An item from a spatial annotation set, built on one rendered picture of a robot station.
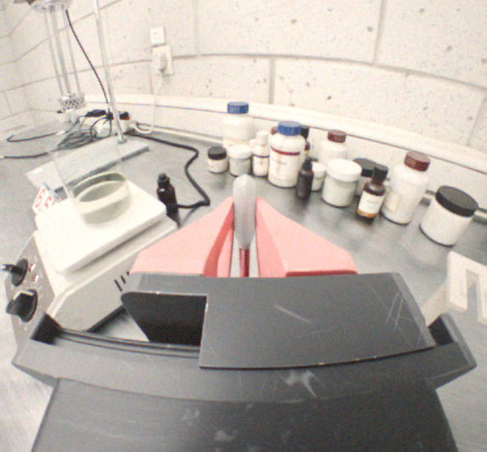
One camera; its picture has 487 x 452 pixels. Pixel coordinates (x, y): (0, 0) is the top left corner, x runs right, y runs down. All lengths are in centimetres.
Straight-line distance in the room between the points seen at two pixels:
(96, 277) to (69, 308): 4
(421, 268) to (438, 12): 43
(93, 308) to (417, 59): 61
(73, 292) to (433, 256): 44
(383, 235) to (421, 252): 6
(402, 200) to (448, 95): 24
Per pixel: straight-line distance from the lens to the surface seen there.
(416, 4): 55
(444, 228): 42
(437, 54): 54
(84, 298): 24
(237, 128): 49
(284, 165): 42
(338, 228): 36
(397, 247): 38
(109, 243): 22
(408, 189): 40
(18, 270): 30
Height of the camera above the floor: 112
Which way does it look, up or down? 36 degrees down
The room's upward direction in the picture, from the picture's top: straight up
